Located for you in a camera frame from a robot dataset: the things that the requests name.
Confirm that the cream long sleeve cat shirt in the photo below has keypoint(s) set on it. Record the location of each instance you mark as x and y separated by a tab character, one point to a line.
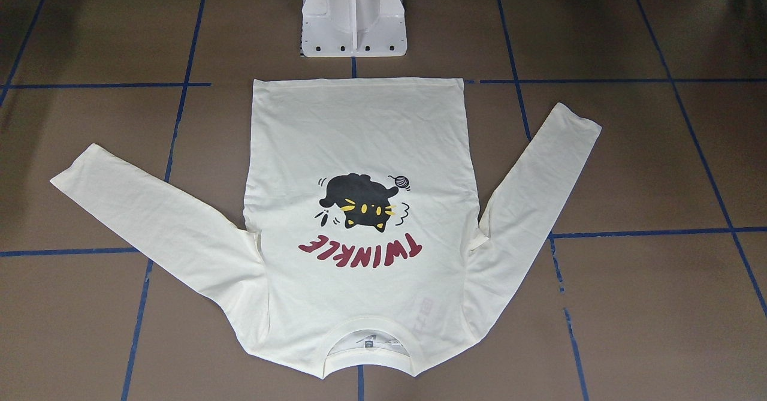
364	241

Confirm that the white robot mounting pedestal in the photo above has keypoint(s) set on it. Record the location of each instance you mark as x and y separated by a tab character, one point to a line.
353	28

